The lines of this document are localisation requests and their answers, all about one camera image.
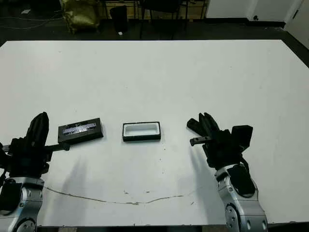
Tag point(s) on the yellow green sack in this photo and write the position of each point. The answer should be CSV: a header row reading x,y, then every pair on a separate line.
x,y
80,14

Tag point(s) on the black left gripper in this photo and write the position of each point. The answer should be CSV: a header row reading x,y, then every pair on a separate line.
x,y
26,157

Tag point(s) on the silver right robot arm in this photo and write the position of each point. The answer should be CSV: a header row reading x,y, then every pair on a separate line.
x,y
241,212

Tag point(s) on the white paper sheet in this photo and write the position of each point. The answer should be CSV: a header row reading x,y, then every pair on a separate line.
x,y
25,11

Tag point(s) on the black waste bin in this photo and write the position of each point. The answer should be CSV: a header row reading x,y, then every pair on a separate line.
x,y
118,18

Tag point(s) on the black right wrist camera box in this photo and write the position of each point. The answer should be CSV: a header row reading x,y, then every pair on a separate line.
x,y
242,136

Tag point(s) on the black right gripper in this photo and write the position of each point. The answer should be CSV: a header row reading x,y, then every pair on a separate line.
x,y
222,149

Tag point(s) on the white door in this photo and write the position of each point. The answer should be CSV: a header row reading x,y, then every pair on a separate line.
x,y
299,24

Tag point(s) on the black office chair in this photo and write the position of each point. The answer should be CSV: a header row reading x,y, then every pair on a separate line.
x,y
164,6

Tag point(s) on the black box lid silver print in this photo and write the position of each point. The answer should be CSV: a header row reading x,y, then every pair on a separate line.
x,y
79,135

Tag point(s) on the black box with white inlay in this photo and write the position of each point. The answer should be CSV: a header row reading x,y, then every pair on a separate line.
x,y
140,138

